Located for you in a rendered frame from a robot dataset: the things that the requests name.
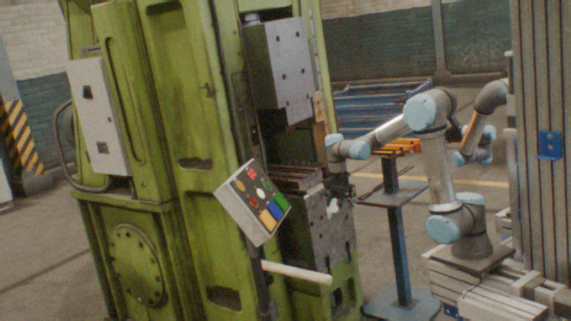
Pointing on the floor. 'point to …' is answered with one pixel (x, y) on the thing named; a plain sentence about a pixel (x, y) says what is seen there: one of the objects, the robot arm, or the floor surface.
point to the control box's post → (259, 279)
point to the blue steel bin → (374, 106)
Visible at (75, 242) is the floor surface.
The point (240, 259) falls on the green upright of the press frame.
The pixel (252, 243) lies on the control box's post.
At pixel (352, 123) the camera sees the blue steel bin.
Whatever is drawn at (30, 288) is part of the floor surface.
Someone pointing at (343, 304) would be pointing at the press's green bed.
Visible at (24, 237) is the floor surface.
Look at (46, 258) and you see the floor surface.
